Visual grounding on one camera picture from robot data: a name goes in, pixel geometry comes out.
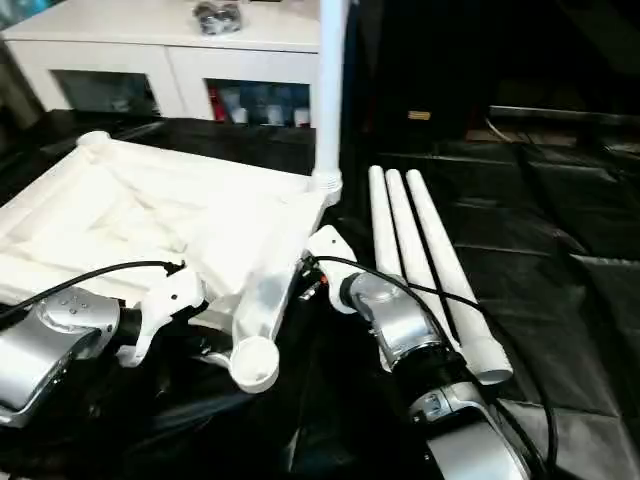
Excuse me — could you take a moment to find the black cabinet with yellow label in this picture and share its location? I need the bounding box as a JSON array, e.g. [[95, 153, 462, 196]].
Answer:
[[349, 0, 491, 141]]

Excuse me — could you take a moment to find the white plastic table leg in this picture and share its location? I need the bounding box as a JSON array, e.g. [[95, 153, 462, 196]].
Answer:
[[405, 168, 515, 385], [384, 168, 464, 351], [310, 0, 346, 194], [368, 166, 407, 284]]

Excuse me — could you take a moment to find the black covered bench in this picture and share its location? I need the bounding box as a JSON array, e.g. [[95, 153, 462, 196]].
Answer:
[[487, 104, 640, 137]]

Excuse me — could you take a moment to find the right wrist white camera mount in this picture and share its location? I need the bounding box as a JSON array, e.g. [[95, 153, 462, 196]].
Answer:
[[305, 224, 359, 316]]

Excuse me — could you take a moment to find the white plastic table top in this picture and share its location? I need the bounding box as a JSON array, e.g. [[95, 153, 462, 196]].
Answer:
[[0, 130, 345, 396]]

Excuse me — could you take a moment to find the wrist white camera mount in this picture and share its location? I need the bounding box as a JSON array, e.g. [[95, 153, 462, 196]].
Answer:
[[117, 269, 207, 369], [305, 224, 359, 316]]

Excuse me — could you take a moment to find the black work mat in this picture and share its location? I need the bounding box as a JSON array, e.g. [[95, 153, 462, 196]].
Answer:
[[0, 107, 640, 480]]

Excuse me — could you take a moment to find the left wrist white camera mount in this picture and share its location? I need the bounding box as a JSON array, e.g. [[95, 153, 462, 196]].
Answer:
[[117, 269, 207, 369]]

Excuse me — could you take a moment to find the white cabinet with glass doors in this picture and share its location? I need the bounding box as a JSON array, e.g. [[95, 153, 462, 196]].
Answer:
[[0, 9, 321, 126]]

